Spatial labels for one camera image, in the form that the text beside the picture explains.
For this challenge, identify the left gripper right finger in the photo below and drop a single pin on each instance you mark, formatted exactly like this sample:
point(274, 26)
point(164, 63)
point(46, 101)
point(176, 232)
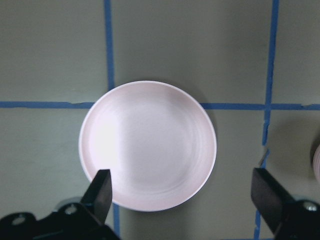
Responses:
point(269, 197)

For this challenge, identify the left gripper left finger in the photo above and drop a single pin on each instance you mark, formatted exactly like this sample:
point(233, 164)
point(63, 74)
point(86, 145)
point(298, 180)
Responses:
point(98, 197)

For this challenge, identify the pink bowl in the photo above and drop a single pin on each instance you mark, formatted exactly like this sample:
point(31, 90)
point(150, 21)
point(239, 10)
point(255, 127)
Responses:
point(316, 164)

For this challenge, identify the pink plate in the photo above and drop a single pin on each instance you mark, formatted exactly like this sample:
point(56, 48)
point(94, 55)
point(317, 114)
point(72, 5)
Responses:
point(157, 141)

